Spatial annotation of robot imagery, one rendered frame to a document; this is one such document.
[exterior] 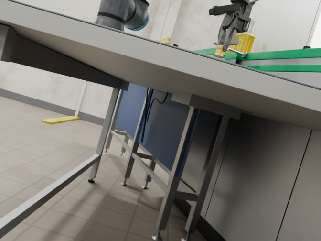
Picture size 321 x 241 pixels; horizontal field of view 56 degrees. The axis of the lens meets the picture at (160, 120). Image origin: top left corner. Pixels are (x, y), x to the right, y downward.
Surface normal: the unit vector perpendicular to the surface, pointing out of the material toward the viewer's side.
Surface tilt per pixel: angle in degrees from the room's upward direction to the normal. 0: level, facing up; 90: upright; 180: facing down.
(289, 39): 90
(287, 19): 90
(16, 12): 90
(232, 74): 90
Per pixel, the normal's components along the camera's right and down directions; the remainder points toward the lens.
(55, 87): -0.04, 0.06
